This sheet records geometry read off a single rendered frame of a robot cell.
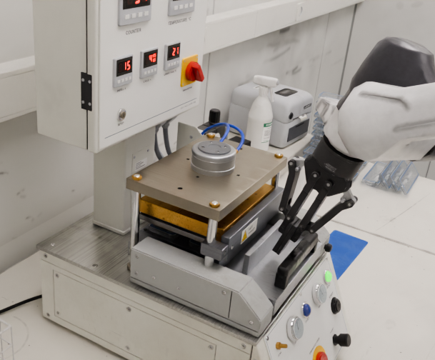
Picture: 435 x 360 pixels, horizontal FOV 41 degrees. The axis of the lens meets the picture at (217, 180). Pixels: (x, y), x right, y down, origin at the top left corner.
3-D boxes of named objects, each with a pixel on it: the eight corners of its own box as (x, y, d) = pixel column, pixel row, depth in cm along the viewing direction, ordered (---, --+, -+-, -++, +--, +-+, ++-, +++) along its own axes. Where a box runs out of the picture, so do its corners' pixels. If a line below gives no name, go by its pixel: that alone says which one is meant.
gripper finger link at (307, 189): (321, 176, 92) (313, 171, 93) (288, 224, 98) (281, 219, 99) (329, 168, 95) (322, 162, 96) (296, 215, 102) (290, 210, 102)
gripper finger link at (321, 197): (333, 171, 95) (341, 176, 95) (303, 220, 101) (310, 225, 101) (325, 178, 92) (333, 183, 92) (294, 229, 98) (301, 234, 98)
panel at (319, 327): (292, 436, 96) (262, 338, 92) (348, 335, 121) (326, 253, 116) (303, 437, 95) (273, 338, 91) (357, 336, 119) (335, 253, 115)
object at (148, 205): (138, 218, 103) (140, 170, 99) (201, 176, 121) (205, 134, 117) (222, 251, 96) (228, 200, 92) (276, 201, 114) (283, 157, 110)
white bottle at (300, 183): (301, 207, 171) (309, 162, 165) (284, 206, 171) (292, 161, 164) (298, 199, 176) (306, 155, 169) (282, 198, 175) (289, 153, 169)
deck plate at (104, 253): (36, 248, 109) (36, 243, 109) (144, 183, 137) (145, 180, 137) (255, 347, 90) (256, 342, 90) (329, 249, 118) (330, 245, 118)
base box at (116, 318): (42, 320, 117) (38, 248, 109) (150, 241, 147) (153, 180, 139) (287, 446, 95) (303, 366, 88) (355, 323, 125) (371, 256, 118)
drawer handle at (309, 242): (273, 286, 97) (276, 266, 95) (306, 247, 109) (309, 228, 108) (284, 290, 96) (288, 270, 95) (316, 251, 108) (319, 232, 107)
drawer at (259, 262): (127, 258, 107) (128, 221, 104) (190, 212, 125) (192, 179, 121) (272, 319, 95) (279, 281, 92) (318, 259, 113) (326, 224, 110)
